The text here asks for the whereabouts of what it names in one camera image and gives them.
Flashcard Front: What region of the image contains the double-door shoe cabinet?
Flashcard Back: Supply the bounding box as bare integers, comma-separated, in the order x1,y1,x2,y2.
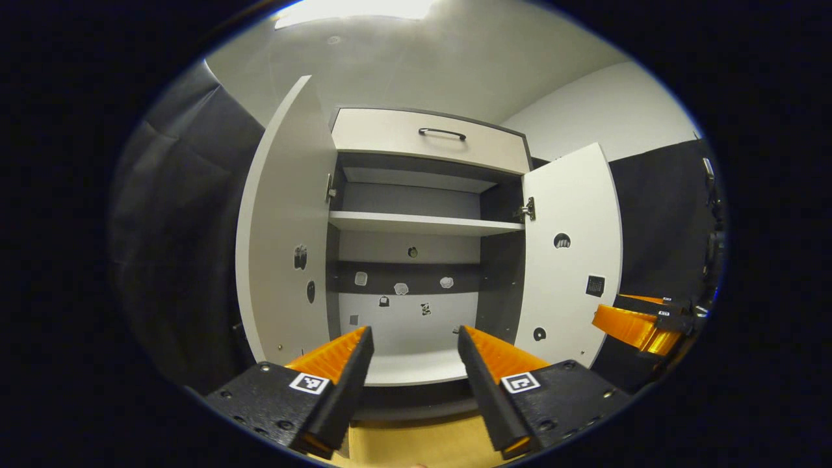
235,75,623,423

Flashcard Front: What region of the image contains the headphone sticker shoe cabinet door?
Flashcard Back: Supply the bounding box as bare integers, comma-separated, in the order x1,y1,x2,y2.
513,143,623,369

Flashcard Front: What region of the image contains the white cabinet shelf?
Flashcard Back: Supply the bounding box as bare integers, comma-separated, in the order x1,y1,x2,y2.
361,348,472,387
328,210,526,237

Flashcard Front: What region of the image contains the cat sticker shoe cabinet door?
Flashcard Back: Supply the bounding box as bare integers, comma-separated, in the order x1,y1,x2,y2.
235,75,339,366

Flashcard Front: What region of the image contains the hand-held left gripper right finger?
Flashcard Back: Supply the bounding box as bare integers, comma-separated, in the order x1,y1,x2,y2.
457,325,634,460

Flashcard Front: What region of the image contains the white cabinet drawer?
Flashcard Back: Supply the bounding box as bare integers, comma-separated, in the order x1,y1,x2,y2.
330,108,532,175

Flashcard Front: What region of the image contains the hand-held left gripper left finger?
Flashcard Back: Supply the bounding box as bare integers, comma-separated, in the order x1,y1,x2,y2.
205,325,375,459

